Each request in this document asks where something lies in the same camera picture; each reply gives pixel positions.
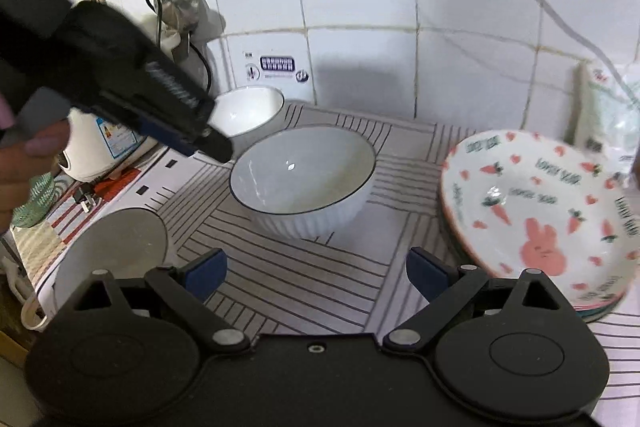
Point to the wall sticker with blue label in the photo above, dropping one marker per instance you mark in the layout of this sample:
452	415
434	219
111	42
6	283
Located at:
275	64

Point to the white rice cooker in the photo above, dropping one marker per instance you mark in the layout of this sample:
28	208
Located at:
110	147

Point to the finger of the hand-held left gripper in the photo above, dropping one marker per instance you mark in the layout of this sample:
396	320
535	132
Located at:
170	134

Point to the red striped cloth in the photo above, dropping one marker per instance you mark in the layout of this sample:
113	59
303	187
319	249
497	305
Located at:
65	214

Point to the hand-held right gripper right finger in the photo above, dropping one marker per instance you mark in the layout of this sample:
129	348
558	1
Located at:
425	274

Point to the white ribbed bowl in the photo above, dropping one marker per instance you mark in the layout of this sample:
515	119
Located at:
250	107
302	179
115	247

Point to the pink rabbit carrot plate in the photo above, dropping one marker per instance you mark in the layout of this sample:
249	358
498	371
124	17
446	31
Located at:
540	207

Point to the clear plastic seasoning bag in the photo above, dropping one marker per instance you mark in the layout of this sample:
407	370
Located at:
607	117

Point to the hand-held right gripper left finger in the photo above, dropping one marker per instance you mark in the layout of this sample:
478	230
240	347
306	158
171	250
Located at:
207	274

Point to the striped tablecloth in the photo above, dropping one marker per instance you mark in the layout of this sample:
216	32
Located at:
300	277

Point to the green plastic basket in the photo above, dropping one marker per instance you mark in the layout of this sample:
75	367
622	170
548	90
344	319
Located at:
32	202

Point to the black power plug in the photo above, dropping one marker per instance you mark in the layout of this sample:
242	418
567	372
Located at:
84	199

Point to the person's left hand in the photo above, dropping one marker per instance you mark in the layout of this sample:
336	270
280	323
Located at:
35	157

